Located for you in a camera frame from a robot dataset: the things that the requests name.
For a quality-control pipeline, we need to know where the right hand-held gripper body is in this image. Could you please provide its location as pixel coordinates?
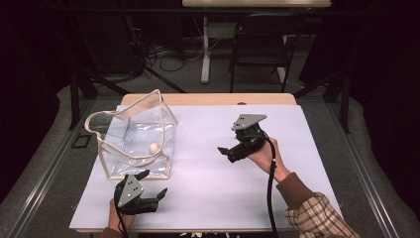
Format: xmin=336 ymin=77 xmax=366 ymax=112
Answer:
xmin=227 ymin=113 xmax=268 ymax=164

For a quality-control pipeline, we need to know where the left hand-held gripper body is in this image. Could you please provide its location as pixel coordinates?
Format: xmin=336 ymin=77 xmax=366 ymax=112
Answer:
xmin=113 ymin=174 xmax=159 ymax=216

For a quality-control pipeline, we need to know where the clear plastic bag beige trim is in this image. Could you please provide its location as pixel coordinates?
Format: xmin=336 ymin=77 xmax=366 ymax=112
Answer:
xmin=84 ymin=88 xmax=179 ymax=180

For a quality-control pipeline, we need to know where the person's right hand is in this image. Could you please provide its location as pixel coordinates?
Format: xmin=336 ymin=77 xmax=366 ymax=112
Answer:
xmin=246 ymin=137 xmax=292 ymax=183

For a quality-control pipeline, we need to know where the person's left hand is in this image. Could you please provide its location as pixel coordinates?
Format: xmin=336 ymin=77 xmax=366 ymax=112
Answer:
xmin=108 ymin=197 xmax=137 ymax=232

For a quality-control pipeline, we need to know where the white table sheet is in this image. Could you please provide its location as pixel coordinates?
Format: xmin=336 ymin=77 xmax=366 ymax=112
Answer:
xmin=68 ymin=104 xmax=345 ymax=231

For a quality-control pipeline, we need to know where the wooden table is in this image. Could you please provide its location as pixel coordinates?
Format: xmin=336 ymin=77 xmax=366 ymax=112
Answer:
xmin=74 ymin=92 xmax=346 ymax=234

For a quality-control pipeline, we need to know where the black chair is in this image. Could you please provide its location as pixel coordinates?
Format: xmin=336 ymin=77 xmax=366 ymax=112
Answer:
xmin=228 ymin=13 xmax=307 ymax=94

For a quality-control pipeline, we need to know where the black metal stand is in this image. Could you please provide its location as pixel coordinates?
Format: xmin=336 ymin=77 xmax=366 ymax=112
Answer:
xmin=67 ymin=70 xmax=132 ymax=131
xmin=292 ymin=69 xmax=352 ymax=135

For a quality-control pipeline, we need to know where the white-legged desk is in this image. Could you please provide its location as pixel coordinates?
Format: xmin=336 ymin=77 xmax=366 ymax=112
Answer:
xmin=181 ymin=0 xmax=333 ymax=84

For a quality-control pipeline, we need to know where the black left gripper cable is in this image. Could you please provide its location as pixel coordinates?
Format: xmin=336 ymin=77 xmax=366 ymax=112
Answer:
xmin=113 ymin=187 xmax=131 ymax=238

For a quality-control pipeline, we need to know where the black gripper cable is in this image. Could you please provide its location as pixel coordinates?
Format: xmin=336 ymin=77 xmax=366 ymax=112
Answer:
xmin=262 ymin=130 xmax=280 ymax=238
xmin=113 ymin=187 xmax=131 ymax=238

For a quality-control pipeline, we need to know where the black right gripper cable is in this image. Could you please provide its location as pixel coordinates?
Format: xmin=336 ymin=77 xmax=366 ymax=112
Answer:
xmin=262 ymin=130 xmax=280 ymax=238

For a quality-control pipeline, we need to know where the metal floor rail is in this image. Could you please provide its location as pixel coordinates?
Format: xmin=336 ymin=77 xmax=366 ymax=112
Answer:
xmin=325 ymin=98 xmax=401 ymax=238
xmin=9 ymin=98 xmax=97 ymax=238

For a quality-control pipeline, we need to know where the tangle of floor cables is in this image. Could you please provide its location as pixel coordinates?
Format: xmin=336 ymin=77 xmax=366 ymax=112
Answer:
xmin=144 ymin=41 xmax=206 ymax=73

